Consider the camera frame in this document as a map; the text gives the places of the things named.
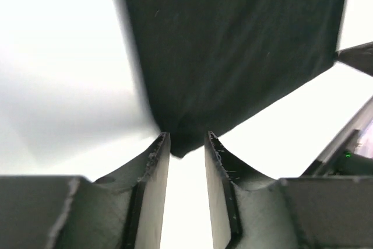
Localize black t shirt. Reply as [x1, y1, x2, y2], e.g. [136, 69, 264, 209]
[125, 0, 345, 157]

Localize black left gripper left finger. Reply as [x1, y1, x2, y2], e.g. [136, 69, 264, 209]
[1, 132, 170, 249]

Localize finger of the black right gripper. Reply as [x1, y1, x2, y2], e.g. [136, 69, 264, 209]
[337, 42, 373, 76]

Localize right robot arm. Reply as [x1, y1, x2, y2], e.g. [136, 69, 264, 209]
[303, 42, 372, 176]

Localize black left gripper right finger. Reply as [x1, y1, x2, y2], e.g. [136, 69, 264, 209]
[205, 132, 372, 248]

